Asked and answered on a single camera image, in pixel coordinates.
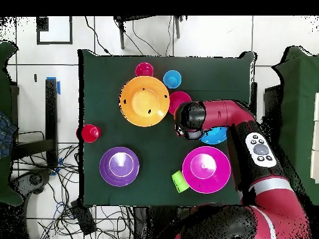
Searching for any large orange bowl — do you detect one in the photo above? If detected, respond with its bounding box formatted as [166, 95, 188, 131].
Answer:
[119, 75, 171, 128]

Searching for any small crimson pink bowl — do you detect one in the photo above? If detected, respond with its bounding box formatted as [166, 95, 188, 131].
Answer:
[168, 91, 192, 115]

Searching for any green cup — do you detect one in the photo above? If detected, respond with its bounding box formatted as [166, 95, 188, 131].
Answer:
[171, 169, 191, 194]

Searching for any blue bowl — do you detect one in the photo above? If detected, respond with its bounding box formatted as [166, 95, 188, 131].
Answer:
[199, 126, 228, 146]

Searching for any large magenta bowl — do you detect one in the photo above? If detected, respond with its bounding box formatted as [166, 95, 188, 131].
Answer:
[182, 146, 232, 194]

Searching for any dark green tablecloth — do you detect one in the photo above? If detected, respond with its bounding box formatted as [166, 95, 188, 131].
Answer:
[77, 48, 257, 207]

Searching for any blue cup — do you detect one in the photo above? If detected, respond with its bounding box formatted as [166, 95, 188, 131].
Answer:
[163, 70, 183, 90]

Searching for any purple bowl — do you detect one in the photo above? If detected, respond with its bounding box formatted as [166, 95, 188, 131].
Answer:
[99, 146, 140, 187]

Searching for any crimson pink cup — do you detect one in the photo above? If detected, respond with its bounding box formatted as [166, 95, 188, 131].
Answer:
[135, 62, 155, 77]

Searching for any red cup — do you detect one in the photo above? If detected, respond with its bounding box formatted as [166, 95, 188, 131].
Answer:
[75, 124, 102, 144]

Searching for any dark metal legged stand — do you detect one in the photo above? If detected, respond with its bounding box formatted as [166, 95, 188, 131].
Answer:
[113, 15, 184, 50]

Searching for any blue tape strip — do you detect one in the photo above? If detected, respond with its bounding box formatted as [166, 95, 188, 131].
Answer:
[46, 76, 61, 96]

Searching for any black metal bar stand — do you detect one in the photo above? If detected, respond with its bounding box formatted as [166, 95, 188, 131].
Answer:
[12, 78, 59, 169]

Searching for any black power strip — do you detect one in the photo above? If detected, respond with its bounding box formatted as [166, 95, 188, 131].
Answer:
[70, 200, 97, 236]

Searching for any black office chair base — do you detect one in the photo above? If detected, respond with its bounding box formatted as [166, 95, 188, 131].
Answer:
[11, 168, 52, 196]

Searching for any green cloth covered table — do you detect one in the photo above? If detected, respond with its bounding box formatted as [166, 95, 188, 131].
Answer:
[271, 45, 319, 206]
[0, 40, 24, 206]

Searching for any blue denim fabric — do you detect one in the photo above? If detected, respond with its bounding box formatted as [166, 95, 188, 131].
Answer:
[0, 111, 17, 159]

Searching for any white box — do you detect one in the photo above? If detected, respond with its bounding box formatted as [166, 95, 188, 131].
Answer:
[310, 91, 319, 184]

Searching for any black cable with plug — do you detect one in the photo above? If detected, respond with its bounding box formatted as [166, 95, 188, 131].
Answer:
[83, 16, 112, 55]

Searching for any tangle of black cables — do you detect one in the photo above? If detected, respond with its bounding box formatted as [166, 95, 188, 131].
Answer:
[12, 130, 140, 239]

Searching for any grey square floor frame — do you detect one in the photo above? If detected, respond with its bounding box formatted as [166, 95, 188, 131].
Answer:
[36, 16, 74, 45]

